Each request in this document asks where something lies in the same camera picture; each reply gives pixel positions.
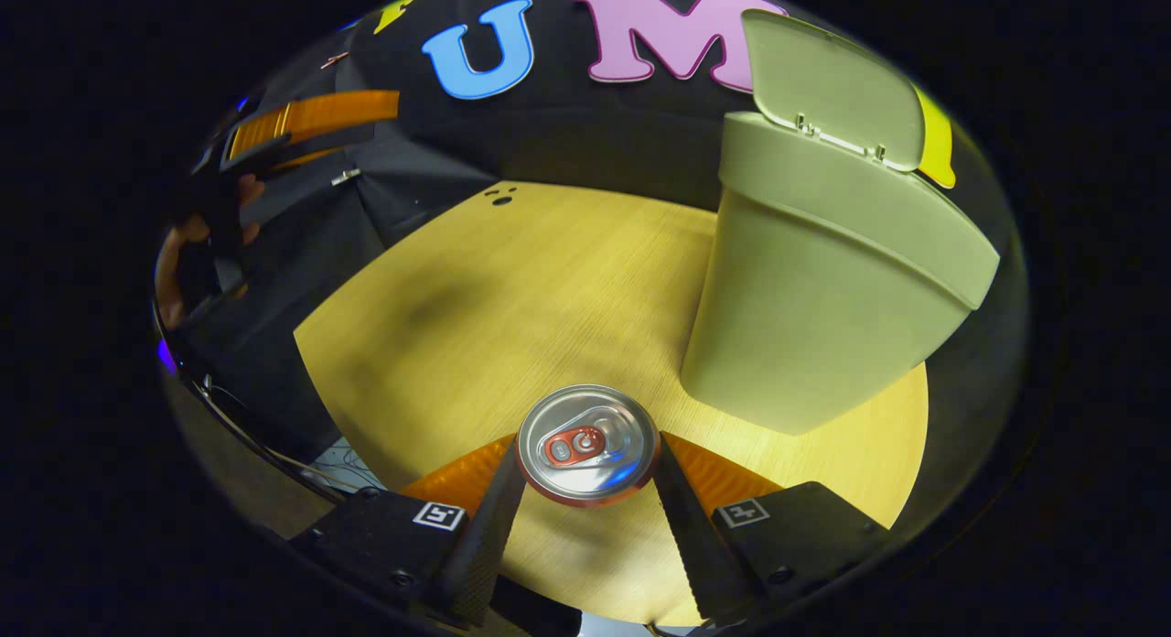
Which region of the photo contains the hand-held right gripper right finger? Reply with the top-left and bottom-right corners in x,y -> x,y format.
652,431 -> 893,621

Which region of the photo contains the black cable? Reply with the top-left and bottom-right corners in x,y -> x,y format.
188,372 -> 367,502

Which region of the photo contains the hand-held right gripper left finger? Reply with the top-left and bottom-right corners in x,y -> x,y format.
291,434 -> 529,627

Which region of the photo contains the pale green desktop garbage bin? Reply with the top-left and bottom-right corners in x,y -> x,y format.
680,8 -> 1001,437

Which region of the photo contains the black backdrop cloth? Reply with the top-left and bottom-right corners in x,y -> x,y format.
160,0 -> 1030,537

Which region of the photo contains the red pop can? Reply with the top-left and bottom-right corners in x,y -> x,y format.
515,383 -> 661,508

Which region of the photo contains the wooden desktop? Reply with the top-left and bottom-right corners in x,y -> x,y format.
293,181 -> 929,627

